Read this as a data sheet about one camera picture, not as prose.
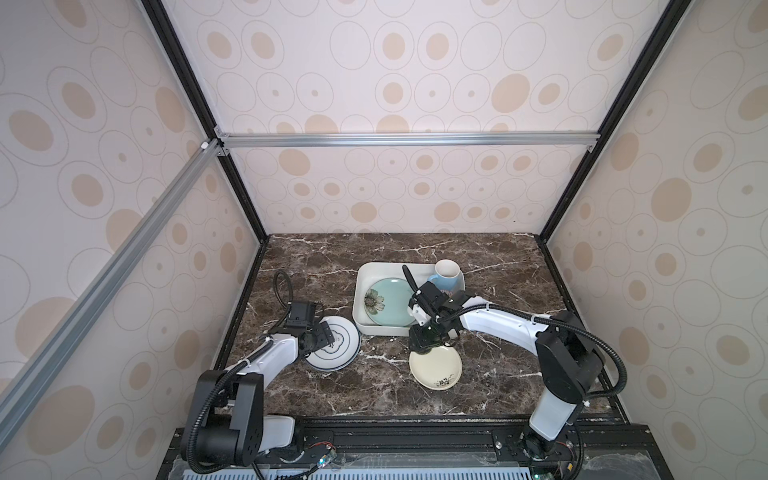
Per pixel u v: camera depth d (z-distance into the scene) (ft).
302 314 2.34
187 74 2.50
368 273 3.42
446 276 3.13
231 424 1.36
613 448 2.50
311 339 2.67
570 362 1.53
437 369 2.80
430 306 2.29
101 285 1.78
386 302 3.29
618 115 2.79
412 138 2.96
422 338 2.51
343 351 2.89
